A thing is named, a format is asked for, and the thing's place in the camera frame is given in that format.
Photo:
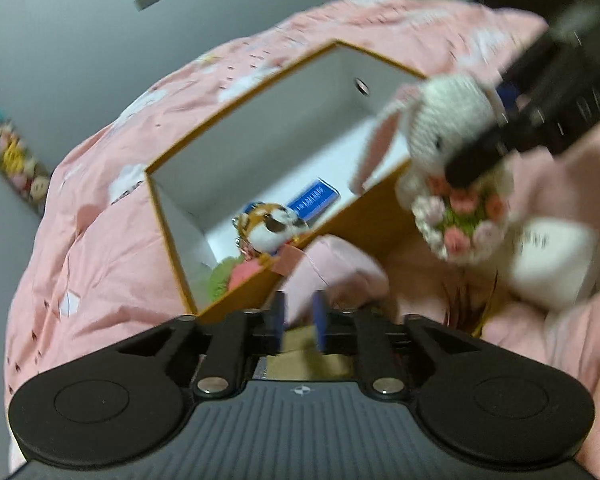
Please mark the small blue box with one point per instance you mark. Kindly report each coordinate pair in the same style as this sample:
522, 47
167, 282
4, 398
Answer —
312, 199

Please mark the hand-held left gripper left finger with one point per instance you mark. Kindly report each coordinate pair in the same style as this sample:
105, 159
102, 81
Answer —
279, 321

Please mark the pink printed blanket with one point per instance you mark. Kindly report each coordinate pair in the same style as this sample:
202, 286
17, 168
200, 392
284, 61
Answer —
105, 240

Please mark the clear tube of plush toys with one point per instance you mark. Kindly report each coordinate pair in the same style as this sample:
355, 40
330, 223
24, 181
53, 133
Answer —
10, 155

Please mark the white crochet rabbit with bouquet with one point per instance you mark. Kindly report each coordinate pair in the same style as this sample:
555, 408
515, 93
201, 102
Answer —
440, 115

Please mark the pink pouch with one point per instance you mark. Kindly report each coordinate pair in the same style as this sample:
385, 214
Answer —
340, 265

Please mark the orange cardboard box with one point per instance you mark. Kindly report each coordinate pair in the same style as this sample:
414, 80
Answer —
260, 135

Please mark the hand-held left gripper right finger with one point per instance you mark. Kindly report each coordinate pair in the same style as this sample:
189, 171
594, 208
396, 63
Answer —
320, 322

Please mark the green and pink fluffy toy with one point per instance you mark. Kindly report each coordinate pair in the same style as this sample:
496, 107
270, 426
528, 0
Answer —
220, 279

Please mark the red and green feather toy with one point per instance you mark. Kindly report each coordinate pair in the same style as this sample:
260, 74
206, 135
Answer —
462, 302

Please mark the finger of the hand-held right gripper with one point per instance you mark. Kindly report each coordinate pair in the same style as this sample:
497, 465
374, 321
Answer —
475, 157
527, 62

